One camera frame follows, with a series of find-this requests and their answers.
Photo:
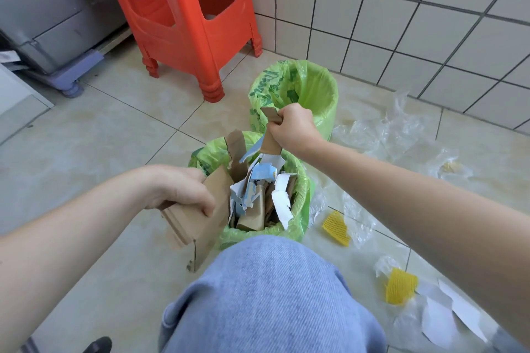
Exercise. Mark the white paper scraps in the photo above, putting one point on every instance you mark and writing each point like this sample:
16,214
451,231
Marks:
439,319

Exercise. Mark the person's right forearm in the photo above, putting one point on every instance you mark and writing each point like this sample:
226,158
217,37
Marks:
434,224

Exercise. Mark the grey washing machine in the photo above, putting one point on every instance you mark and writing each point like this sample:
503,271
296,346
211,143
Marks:
41,1

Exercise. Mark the long cardboard box strip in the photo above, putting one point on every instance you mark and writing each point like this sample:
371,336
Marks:
194,224

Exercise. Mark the person's left hand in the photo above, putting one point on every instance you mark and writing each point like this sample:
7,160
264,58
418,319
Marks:
182,189

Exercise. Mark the brown cardboard pieces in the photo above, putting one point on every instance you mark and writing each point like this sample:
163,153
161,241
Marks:
252,216
271,144

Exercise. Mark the clear plastic film scraps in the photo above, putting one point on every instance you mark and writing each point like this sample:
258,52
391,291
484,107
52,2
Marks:
372,133

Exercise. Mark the person's right hand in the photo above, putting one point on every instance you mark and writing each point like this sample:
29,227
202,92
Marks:
296,129

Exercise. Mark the person's leg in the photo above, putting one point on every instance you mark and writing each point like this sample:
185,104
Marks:
269,299
507,342

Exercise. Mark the purple washing machine stand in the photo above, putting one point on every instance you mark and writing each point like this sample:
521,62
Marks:
70,75

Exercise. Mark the red plastic stool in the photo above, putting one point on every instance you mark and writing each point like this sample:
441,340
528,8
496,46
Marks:
182,26

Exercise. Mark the person's right leg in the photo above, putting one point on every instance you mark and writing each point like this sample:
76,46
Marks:
507,342

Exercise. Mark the person's left forearm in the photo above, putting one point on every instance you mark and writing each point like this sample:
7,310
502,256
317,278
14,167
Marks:
70,249

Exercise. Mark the black rounded object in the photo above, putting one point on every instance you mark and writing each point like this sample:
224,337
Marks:
97,345

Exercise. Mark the person's left leg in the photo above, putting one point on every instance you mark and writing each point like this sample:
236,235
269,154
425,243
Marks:
269,299

